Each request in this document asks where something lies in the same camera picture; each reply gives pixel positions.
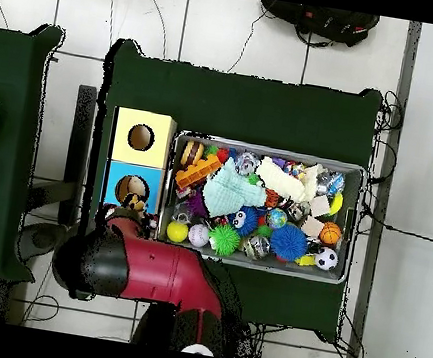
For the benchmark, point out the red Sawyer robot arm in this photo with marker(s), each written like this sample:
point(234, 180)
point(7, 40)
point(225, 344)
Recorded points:
point(160, 275)

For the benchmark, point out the green spiky ball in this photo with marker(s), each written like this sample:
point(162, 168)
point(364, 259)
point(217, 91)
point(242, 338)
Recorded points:
point(224, 239)

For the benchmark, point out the dark green table cloth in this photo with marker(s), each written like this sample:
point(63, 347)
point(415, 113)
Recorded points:
point(252, 107)
point(14, 74)

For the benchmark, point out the small globe ball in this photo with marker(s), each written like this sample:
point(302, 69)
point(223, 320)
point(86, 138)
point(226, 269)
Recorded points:
point(276, 218)

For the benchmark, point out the small soccer ball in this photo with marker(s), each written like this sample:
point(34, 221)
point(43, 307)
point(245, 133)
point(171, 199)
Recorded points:
point(326, 258)

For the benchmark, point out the shallow metal mesh bin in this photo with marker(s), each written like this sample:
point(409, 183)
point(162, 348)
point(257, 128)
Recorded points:
point(346, 244)

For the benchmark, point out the blue fuzzy ball with eyes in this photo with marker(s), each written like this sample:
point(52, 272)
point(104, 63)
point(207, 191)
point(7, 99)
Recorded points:
point(245, 220)

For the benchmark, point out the mint green cloth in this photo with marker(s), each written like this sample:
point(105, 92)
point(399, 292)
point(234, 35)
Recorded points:
point(226, 192)

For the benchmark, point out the cream cloth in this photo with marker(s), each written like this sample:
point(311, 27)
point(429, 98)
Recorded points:
point(281, 179)

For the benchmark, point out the small orange basketball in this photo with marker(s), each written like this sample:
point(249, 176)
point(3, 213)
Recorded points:
point(330, 233)

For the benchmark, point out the large blue spiky ball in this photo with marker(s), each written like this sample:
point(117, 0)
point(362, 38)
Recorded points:
point(288, 242)

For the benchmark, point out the orange building block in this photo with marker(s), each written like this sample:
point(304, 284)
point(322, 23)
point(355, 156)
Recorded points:
point(197, 170)

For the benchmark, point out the black backpack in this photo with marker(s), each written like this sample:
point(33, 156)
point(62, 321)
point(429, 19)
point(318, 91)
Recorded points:
point(318, 21)

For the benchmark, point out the orange brown toy animal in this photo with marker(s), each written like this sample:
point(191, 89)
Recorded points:
point(134, 202)

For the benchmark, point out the wooden box with three holes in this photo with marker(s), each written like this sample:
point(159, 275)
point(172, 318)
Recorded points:
point(155, 157)

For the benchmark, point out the toy hamburger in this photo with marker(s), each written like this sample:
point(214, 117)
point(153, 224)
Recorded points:
point(192, 153)

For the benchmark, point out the black stand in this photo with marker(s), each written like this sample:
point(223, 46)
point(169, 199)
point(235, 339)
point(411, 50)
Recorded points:
point(79, 145)

